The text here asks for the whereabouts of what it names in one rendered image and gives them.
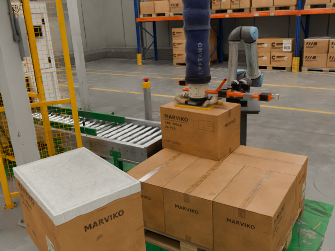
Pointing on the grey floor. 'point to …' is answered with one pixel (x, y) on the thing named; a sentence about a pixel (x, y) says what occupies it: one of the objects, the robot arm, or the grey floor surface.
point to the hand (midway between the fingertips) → (234, 89)
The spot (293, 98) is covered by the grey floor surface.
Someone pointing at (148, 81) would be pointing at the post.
